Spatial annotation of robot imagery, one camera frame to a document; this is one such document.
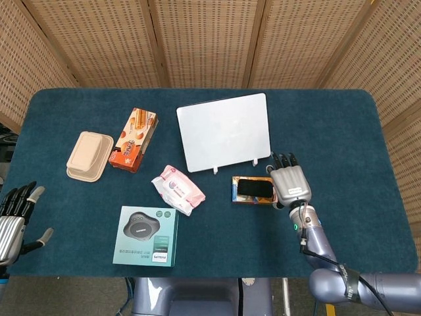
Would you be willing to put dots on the grey robot torso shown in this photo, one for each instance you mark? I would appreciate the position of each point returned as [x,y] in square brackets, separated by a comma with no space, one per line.
[197,296]

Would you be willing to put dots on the metal table leg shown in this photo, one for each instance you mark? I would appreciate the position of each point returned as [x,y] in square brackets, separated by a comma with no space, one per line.
[286,296]

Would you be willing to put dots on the pink wet wipes pack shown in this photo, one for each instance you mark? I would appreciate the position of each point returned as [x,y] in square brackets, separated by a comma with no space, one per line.
[179,191]

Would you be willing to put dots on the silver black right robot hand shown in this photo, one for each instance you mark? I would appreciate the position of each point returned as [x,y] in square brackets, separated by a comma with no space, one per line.
[291,184]

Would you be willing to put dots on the orange colourful flat box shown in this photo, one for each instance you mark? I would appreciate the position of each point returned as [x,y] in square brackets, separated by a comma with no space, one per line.
[250,201]

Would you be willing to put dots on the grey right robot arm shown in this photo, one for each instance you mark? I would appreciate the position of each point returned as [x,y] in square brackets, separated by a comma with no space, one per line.
[319,240]

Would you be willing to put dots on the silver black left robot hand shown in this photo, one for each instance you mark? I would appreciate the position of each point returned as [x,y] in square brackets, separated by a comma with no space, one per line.
[10,233]

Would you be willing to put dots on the orange biscuit box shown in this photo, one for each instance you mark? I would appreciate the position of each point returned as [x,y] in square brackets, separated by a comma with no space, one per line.
[131,145]

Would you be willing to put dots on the black equipment behind table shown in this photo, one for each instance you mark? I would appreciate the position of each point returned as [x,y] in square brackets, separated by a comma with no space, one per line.
[5,145]

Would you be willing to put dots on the blue carpet table mat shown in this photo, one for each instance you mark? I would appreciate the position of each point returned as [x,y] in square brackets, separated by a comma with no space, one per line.
[230,237]

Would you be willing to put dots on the beige lidded lunch container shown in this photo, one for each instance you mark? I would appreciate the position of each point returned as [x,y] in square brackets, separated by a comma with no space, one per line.
[87,154]

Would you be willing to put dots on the white tablet stand board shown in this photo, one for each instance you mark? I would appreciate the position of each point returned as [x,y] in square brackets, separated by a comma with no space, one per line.
[223,131]

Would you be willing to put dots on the rattan folding screen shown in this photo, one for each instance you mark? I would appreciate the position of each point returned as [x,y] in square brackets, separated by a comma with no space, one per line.
[210,39]

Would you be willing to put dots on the teal speaker product box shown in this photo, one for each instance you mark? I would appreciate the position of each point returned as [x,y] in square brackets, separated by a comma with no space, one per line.
[144,237]

